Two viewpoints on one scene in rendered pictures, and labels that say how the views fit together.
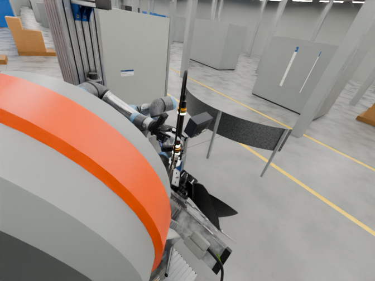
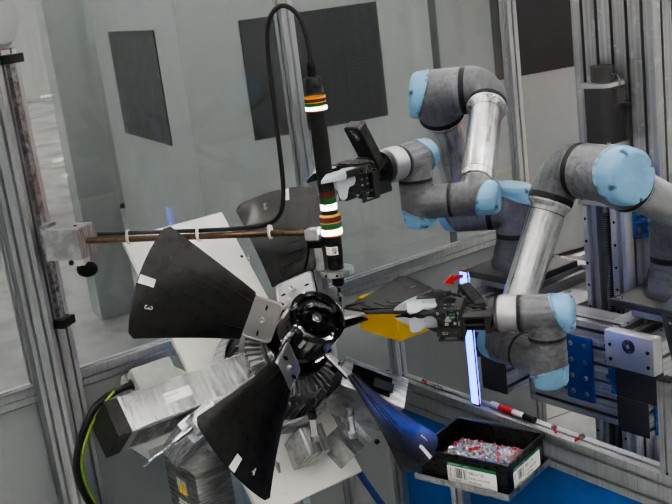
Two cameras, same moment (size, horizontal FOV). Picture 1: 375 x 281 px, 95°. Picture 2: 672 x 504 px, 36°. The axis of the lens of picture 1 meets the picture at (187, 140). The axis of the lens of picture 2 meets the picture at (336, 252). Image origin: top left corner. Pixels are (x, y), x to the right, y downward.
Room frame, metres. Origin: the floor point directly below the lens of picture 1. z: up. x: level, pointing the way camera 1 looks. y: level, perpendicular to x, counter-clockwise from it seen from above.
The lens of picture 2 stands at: (1.40, -1.90, 1.87)
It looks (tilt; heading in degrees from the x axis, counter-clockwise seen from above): 15 degrees down; 108
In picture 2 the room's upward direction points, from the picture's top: 7 degrees counter-clockwise
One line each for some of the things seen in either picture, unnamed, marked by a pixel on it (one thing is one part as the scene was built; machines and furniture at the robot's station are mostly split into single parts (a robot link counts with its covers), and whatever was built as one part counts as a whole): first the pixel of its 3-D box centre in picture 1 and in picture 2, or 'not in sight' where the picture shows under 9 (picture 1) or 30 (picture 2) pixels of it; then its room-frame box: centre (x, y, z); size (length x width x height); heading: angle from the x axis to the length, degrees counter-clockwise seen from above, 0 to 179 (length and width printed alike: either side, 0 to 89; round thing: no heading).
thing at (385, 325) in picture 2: not in sight; (393, 315); (0.76, 0.52, 1.02); 0.16 x 0.10 x 0.11; 143
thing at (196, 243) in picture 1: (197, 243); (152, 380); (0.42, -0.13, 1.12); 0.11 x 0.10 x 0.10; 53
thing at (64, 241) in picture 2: not in sight; (67, 241); (0.15, 0.08, 1.37); 0.10 x 0.07 x 0.08; 178
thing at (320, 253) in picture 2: (174, 158); (329, 251); (0.77, 0.05, 1.33); 0.09 x 0.07 x 0.10; 178
